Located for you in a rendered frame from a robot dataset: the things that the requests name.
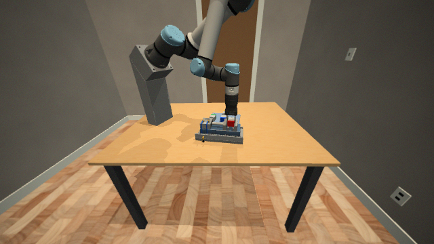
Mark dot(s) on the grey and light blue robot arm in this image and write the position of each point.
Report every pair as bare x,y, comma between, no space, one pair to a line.
200,45

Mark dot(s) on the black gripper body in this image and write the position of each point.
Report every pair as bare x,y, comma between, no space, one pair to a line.
231,100

